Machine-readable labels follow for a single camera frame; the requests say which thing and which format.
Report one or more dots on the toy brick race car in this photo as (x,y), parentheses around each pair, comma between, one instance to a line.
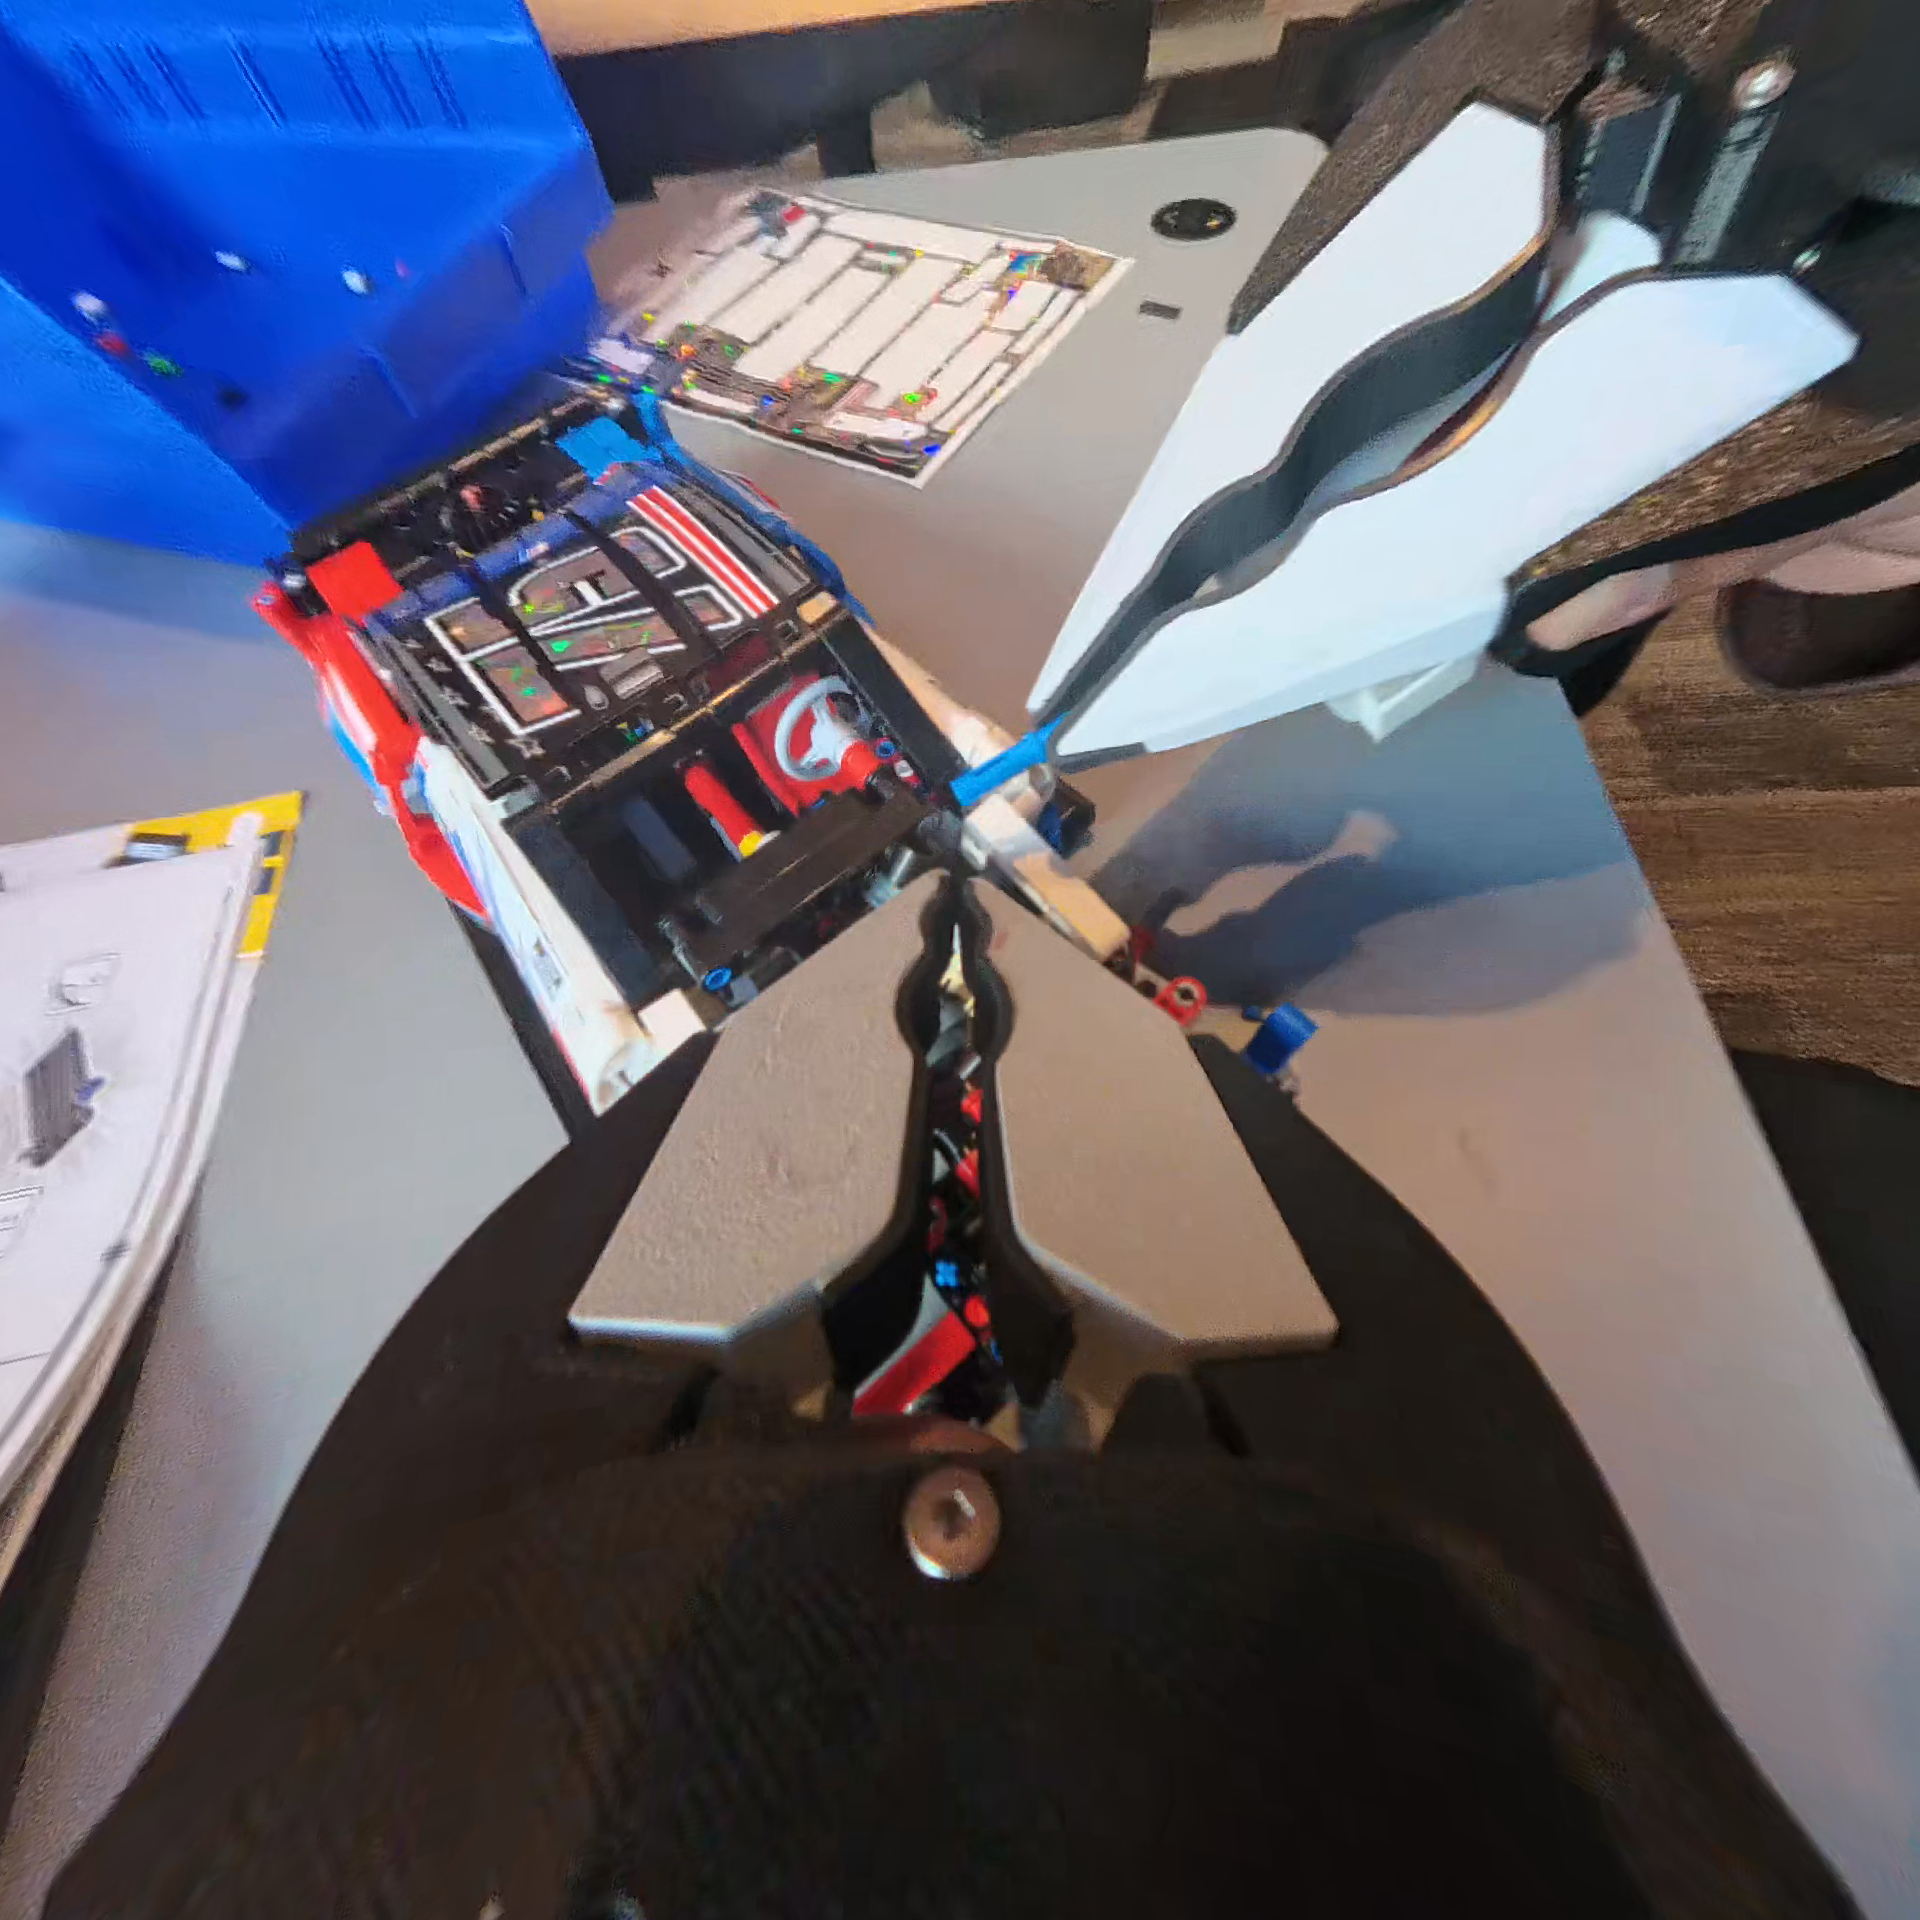
(601,630)

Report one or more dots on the person's right hand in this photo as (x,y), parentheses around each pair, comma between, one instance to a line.
(1817,558)

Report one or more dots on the grey desk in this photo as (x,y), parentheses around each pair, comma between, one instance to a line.
(1500,1125)

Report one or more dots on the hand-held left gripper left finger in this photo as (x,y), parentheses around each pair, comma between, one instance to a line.
(751,1170)

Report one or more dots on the round black desk grommet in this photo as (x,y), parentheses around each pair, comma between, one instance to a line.
(1195,217)

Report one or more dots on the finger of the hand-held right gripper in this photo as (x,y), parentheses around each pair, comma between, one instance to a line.
(1349,283)
(1500,481)

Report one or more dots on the open instruction booklet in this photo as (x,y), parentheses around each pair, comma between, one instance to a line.
(107,1050)

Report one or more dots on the blue toy brick pin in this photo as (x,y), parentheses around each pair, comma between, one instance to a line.
(997,773)

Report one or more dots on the blue plastic bin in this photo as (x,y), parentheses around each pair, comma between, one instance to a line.
(225,225)

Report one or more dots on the loose small brick pieces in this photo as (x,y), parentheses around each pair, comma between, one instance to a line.
(225,263)

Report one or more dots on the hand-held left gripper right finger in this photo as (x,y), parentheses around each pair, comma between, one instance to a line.
(1156,1185)

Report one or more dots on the holographic sticker sheet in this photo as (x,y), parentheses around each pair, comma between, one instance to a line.
(841,330)

